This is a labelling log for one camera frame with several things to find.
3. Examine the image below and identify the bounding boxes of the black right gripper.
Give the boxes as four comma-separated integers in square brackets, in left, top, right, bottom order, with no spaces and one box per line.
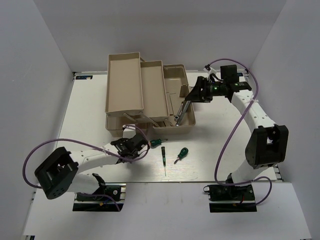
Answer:
[185,76,226,103]

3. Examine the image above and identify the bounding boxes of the large ratchet wrench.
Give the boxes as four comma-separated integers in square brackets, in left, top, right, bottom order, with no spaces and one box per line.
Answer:
[175,100,191,126]

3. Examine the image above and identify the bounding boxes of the stubby green orange-capped screwdriver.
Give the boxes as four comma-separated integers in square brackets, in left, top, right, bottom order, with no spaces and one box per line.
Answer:
[149,138,168,148]

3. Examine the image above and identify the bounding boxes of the slim black green precision screwdriver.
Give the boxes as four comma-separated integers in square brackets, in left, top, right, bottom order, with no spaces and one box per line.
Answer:
[161,146,167,176]

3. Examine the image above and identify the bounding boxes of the stubby green handled screwdriver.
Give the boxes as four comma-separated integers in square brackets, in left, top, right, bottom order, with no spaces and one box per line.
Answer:
[173,147,189,165]

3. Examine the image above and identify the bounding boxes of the beige plastic toolbox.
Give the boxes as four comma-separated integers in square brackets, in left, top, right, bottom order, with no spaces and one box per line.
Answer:
[105,52,196,137]

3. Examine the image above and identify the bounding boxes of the small combination wrench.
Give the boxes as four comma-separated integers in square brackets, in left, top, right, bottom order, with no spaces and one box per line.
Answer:
[174,104,183,122]

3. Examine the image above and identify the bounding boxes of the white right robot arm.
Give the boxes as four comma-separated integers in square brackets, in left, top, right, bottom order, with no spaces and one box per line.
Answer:
[184,64,289,200]

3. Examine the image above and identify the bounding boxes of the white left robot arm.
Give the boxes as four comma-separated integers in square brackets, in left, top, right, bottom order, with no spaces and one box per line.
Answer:
[34,125,150,200]

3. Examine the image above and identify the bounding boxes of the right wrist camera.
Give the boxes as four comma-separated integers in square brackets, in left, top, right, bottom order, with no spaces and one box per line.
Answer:
[204,64,220,82]

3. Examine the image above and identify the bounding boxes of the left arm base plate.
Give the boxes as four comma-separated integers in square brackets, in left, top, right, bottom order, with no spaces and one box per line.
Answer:
[72,183,126,212]

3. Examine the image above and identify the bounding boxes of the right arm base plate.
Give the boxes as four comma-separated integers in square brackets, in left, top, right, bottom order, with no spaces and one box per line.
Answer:
[203,184,257,213]

